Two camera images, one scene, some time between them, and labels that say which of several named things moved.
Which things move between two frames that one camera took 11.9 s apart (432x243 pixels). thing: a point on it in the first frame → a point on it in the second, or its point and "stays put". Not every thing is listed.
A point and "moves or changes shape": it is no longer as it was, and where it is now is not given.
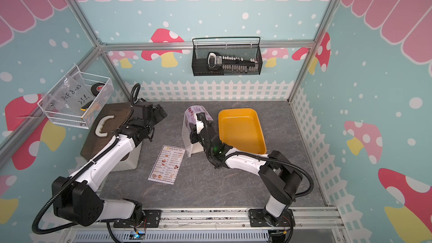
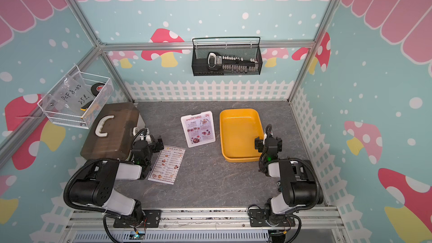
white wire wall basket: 76,100 stays put
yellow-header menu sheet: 166,166 stays put
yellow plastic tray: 241,129 stays put
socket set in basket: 232,63 stays put
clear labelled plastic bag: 72,95 stays put
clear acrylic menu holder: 189,117 moves or changes shape
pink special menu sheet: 190,113 moves or changes shape
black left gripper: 157,115 → 156,147
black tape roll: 97,88 stays put
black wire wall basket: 226,56 stays put
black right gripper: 193,136 → 259,144
